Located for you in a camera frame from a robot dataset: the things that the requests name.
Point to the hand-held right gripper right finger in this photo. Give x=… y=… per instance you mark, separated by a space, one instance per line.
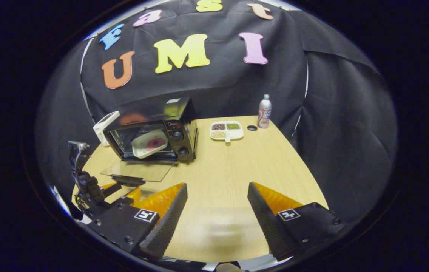
x=267 y=223

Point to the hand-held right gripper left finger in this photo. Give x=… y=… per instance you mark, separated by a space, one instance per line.
x=165 y=223

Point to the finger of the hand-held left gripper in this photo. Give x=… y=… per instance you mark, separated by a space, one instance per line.
x=112 y=189

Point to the white square plate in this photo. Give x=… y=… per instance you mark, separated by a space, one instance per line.
x=141 y=147

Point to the pink ham slice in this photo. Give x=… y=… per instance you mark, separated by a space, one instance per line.
x=155 y=144

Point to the black electric oven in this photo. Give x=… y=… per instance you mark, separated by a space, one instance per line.
x=176 y=113

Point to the white toaster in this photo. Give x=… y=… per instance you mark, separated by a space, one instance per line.
x=103 y=126

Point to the white divided tray of beans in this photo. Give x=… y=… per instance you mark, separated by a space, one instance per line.
x=226 y=130

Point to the silver bottle with pink label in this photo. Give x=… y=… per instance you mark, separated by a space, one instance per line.
x=264 y=113

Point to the black backdrop cloth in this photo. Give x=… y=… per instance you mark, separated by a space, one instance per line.
x=343 y=132

